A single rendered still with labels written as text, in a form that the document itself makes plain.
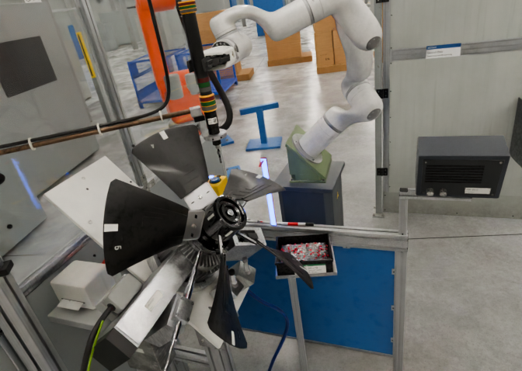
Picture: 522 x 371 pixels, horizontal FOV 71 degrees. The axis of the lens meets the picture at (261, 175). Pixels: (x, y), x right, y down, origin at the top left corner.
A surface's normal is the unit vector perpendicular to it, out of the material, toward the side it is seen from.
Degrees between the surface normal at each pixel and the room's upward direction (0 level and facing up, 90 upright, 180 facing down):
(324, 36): 90
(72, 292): 90
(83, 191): 50
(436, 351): 0
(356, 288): 90
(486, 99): 90
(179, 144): 40
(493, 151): 15
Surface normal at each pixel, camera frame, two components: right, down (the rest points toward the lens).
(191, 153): 0.11, -0.46
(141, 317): 0.62, -0.55
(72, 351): 0.94, 0.02
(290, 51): -0.09, 0.46
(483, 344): -0.15, -0.88
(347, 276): -0.32, 0.47
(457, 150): -0.22, -0.73
